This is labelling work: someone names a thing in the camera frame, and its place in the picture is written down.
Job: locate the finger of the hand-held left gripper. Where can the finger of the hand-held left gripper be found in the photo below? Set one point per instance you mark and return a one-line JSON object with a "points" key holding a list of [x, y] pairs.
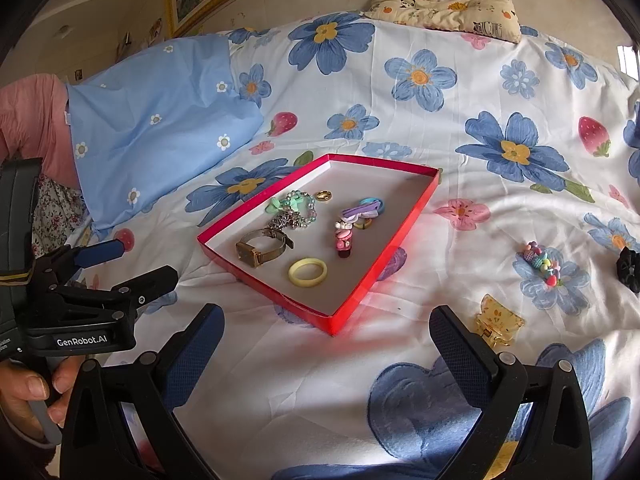
{"points": [[145, 285], [100, 252]]}

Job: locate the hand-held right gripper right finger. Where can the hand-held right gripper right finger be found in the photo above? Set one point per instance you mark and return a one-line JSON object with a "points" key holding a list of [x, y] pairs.
{"points": [[460, 355]]}

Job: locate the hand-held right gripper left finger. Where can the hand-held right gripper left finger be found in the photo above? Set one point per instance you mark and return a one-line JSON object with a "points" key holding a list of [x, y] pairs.
{"points": [[195, 357]]}

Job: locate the yellow claw hair clip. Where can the yellow claw hair clip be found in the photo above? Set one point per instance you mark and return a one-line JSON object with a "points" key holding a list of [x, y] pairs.
{"points": [[500, 320]]}

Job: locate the gold wristwatch with mesh band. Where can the gold wristwatch with mesh band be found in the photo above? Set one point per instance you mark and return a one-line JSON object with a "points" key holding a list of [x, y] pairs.
{"points": [[247, 252]]}

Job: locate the pale yellow bangle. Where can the pale yellow bangle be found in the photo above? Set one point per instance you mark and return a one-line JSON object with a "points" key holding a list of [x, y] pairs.
{"points": [[295, 276]]}

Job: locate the pink dessert charm hair clip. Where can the pink dessert charm hair clip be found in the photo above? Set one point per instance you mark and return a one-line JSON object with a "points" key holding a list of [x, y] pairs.
{"points": [[345, 240]]}

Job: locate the red shallow cardboard box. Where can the red shallow cardboard box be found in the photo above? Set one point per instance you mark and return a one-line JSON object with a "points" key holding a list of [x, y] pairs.
{"points": [[380, 195]]}

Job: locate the purple hair clip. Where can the purple hair clip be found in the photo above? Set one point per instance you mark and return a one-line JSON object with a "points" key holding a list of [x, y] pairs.
{"points": [[355, 208]]}

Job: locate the person's left hand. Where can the person's left hand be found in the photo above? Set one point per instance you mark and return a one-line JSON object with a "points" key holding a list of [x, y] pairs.
{"points": [[25, 385]]}

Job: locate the small floral print cloth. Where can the small floral print cloth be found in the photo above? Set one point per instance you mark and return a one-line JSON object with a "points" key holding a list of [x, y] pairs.
{"points": [[55, 210]]}

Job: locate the pink pillow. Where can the pink pillow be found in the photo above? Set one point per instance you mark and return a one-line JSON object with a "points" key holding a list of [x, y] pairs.
{"points": [[30, 120]]}

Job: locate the light blue floral pillow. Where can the light blue floral pillow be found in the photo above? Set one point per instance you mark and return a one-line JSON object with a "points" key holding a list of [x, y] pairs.
{"points": [[150, 125]]}

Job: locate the black scrunchie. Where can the black scrunchie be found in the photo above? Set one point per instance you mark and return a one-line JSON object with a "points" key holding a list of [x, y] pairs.
{"points": [[629, 270]]}

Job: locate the white blue flower bedsheet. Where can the white blue flower bedsheet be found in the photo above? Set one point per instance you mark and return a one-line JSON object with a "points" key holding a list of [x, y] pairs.
{"points": [[450, 125]]}

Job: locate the window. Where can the window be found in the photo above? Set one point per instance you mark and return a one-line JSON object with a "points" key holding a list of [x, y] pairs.
{"points": [[630, 62]]}

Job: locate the cream panda print pillow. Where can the cream panda print pillow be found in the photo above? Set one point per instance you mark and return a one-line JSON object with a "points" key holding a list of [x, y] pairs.
{"points": [[450, 10]]}

